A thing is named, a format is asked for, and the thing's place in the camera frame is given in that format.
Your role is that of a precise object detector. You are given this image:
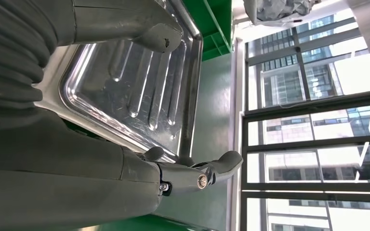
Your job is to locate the dark window frame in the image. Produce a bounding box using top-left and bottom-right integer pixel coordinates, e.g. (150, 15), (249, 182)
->
(240, 14), (370, 231)

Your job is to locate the electronic scale with steel tray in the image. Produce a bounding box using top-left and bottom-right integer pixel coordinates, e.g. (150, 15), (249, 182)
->
(33, 0), (204, 164)

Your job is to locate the green plastic crate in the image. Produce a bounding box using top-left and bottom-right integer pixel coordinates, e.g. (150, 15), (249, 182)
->
(183, 0), (233, 62)

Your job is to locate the dark green table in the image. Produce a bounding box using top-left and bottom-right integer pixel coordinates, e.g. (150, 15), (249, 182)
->
(154, 52), (237, 231)

